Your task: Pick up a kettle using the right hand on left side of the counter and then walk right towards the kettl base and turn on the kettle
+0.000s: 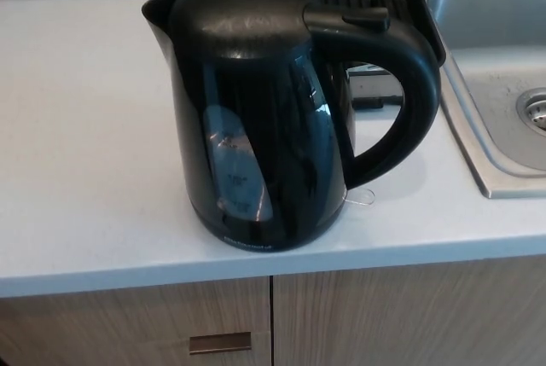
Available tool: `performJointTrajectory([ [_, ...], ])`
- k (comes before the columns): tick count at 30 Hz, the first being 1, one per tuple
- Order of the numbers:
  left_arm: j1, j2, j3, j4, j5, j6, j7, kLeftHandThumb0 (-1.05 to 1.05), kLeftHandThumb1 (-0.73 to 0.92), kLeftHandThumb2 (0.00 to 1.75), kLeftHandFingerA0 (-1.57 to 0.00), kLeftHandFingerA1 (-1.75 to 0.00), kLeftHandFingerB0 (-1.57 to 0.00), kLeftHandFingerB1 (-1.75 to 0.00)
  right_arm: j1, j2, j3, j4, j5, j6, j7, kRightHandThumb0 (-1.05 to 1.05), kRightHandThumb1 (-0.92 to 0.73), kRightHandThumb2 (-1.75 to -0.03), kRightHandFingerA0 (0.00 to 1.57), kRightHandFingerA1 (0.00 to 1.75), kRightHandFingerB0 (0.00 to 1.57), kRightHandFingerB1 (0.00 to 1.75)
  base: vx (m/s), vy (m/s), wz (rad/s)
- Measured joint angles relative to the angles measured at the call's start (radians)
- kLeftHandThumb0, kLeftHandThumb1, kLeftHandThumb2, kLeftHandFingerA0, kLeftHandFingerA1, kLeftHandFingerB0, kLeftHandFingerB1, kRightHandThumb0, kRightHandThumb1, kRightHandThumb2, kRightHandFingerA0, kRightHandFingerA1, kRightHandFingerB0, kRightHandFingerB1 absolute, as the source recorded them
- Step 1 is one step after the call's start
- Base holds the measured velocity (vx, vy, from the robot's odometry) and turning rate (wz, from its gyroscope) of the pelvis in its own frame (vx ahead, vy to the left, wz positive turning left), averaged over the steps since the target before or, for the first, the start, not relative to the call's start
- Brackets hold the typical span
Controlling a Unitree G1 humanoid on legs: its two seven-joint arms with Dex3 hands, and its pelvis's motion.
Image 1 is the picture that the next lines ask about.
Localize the black electric kettle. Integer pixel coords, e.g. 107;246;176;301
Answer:
140;0;442;253

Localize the stainless steel sink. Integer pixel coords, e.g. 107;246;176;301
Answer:
426;0;546;200

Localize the recessed metal drawer handle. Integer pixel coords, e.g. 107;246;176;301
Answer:
189;331;253;356

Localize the wood grain drawer front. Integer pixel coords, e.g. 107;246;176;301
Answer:
0;274;272;366

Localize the metal sink drain strainer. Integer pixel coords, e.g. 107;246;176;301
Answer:
514;87;546;131

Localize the wood grain cabinet door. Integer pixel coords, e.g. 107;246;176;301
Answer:
272;250;546;366

